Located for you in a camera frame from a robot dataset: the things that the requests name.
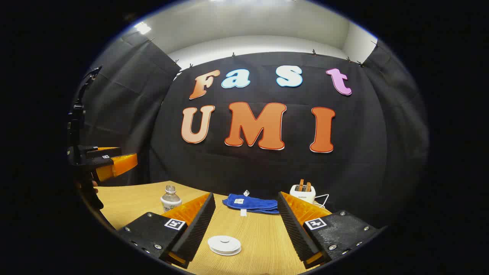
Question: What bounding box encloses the blue folded towel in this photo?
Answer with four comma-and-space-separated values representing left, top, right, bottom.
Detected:
222, 190, 280, 217

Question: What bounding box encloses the black backdrop cloth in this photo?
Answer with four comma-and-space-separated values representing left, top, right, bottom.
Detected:
82, 32, 430, 230

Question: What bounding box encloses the white toaster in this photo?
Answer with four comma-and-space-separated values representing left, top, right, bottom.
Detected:
290, 184, 316, 204

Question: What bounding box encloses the clear water bottle white label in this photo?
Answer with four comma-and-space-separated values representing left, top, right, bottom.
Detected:
160, 185, 182, 213

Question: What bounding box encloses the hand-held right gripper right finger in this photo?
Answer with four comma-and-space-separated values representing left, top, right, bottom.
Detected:
278, 191, 386, 270

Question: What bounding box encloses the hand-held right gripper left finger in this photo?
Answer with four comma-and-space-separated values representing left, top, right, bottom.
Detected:
117, 192, 216, 269

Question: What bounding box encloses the white teacup lid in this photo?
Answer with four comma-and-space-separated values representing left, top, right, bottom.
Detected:
207, 235, 242, 252

